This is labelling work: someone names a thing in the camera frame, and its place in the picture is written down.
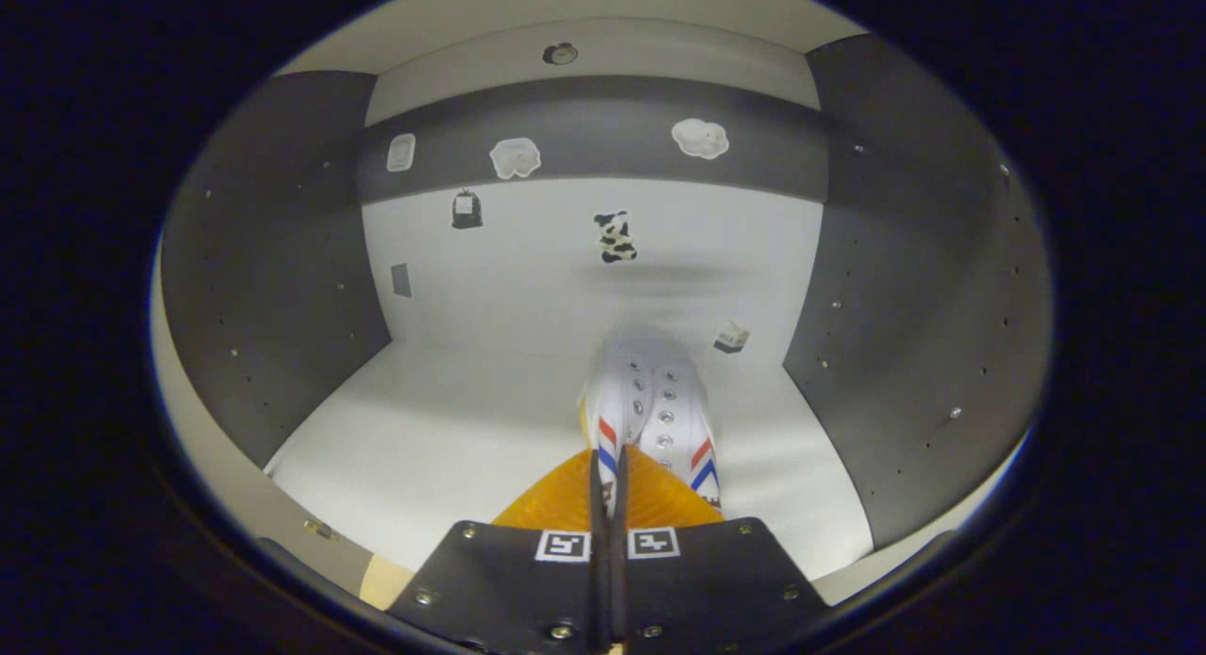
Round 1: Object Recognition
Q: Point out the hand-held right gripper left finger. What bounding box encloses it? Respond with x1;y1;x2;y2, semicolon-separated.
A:
386;448;604;655

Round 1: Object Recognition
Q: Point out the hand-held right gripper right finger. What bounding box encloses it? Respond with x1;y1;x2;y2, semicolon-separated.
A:
608;445;830;655

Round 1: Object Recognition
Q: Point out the white striped canvas shoe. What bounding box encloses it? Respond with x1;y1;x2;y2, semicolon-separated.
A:
578;330;725;529

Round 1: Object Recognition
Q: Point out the white shoe cabinet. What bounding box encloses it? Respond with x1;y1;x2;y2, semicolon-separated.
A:
151;0;1054;628

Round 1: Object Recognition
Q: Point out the white cabinet shelf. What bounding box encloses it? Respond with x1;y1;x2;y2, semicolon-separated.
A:
273;0;872;76

